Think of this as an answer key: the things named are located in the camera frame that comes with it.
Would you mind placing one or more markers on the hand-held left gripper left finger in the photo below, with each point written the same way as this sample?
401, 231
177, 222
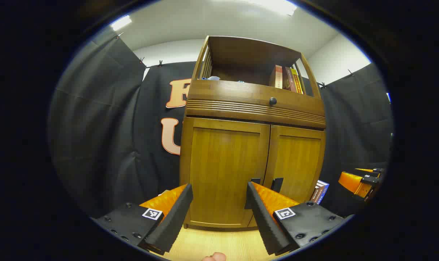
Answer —
172, 221

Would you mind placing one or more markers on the black backdrop cloth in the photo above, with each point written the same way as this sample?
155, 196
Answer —
107, 127

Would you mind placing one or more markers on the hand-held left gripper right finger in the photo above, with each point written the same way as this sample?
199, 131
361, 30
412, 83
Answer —
263, 221

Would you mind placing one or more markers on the wooden cabinet drawer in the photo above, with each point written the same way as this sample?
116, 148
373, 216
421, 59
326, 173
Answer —
226, 96

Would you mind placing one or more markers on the wooden double-door shoe cabinet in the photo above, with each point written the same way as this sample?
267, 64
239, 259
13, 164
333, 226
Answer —
255, 54

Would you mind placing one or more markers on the brown book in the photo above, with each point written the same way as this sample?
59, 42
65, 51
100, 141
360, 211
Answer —
289, 79

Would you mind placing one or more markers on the blue striped box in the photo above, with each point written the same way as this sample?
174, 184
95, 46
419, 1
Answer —
321, 191

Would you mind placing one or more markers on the light blue cloth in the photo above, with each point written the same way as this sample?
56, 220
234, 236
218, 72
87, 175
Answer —
211, 78

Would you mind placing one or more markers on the yellow book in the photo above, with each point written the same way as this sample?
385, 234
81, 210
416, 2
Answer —
297, 82

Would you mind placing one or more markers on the black round drawer knob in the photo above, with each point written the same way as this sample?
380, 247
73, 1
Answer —
273, 101

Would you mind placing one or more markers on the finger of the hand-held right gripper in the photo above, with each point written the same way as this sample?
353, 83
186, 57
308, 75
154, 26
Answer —
350, 181
378, 170

